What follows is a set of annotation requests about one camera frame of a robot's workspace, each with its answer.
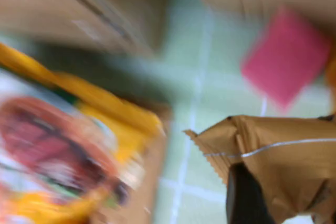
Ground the tan biscuit packet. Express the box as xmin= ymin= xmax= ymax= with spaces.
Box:
xmin=183 ymin=113 xmax=336 ymax=223

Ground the cardboard box printed F2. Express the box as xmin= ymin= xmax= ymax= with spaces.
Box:
xmin=0 ymin=0 xmax=171 ymax=59

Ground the dark pink cube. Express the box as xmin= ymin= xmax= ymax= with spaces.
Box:
xmin=240 ymin=6 xmax=331 ymax=112

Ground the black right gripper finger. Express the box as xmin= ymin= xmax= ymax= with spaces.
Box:
xmin=225 ymin=163 xmax=276 ymax=224

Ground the green checkered tablecloth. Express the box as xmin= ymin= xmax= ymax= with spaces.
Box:
xmin=0 ymin=0 xmax=336 ymax=224

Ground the large yellow chip bag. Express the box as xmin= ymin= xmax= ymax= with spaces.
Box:
xmin=0 ymin=41 xmax=165 ymax=224

